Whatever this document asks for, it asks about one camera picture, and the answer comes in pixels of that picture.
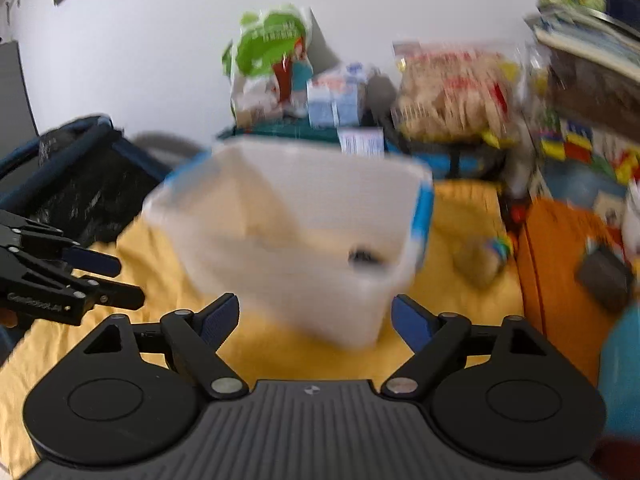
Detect clear bag of snacks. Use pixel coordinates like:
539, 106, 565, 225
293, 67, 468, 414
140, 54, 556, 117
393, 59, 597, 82
391, 39, 524, 149

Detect black mesh chair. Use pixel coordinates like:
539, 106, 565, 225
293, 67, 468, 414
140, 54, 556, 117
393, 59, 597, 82
0, 114, 172, 252

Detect yellow cloth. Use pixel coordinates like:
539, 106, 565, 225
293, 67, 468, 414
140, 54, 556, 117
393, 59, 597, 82
0, 179, 527, 480

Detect small colourful toy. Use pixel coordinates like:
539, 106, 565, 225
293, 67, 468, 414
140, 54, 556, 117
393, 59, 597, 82
452, 236, 516, 289

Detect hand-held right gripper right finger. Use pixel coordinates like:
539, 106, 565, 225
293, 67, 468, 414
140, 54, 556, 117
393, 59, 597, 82
380, 294, 554, 396

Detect toy box with colourful blocks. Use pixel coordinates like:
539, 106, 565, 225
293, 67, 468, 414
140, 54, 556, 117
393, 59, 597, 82
529, 104, 640, 227

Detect light blue box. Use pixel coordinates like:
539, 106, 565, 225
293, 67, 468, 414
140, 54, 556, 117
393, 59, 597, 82
597, 304, 640, 442

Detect stack of books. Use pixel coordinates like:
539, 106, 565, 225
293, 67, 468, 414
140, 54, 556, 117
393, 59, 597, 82
524, 0, 640, 88

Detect green and white snack bag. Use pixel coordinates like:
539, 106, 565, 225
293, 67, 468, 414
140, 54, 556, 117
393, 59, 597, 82
221, 3, 316, 129

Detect orange box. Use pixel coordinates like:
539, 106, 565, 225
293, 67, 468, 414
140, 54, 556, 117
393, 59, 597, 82
516, 198, 632, 387

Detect pack of small milk cartons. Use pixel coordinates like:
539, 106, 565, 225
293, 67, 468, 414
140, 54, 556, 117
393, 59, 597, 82
305, 62, 369, 129

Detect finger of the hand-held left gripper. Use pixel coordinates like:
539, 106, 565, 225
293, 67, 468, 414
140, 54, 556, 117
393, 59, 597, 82
74, 279, 146, 311
59, 245, 122, 278

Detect grey power bank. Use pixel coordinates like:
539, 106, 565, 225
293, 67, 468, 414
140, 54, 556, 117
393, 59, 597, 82
574, 249, 634, 314

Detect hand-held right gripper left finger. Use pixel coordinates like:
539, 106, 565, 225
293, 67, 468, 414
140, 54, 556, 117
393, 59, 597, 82
81, 293, 249, 401

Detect white plastic container blue handles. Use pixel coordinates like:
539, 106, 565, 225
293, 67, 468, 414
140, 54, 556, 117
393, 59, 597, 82
142, 137, 435, 350

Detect dark teal box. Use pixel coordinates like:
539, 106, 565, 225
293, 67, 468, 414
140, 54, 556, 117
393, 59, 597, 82
216, 121, 402, 157

